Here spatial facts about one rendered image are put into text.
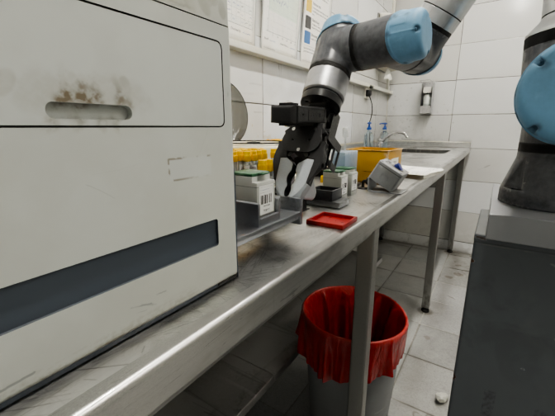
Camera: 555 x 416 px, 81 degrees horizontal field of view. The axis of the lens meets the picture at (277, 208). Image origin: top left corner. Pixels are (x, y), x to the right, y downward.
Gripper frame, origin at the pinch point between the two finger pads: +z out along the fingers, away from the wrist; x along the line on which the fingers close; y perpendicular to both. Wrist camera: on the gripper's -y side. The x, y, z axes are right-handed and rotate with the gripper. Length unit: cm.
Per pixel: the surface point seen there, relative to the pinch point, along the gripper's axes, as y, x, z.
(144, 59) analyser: -31.2, -4.4, -1.2
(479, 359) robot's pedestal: 28.1, -28.9, 15.1
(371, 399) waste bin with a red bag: 73, -4, 39
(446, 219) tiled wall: 260, 2, -74
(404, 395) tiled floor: 112, -9, 42
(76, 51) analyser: -35.2, -4.4, 1.5
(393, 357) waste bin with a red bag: 67, -9, 25
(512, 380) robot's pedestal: 29.0, -33.9, 16.8
